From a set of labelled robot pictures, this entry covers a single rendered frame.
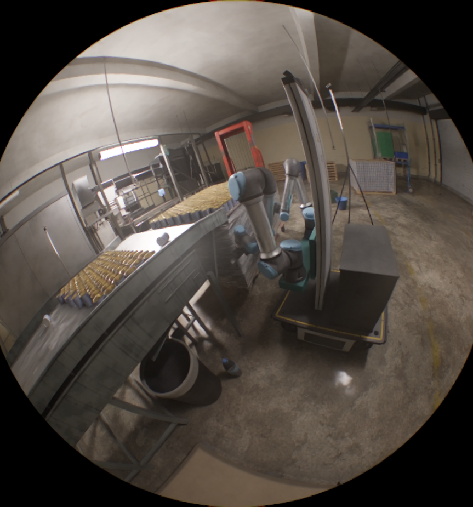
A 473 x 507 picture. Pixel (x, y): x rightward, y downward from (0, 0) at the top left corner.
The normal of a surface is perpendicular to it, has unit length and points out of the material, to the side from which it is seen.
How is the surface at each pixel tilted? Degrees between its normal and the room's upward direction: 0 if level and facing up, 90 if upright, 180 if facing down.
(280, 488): 0
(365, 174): 89
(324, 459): 0
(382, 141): 90
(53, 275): 90
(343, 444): 0
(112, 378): 90
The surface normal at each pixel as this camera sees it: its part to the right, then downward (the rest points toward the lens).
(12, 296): 0.85, 0.02
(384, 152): -0.43, 0.56
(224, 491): -0.28, -0.83
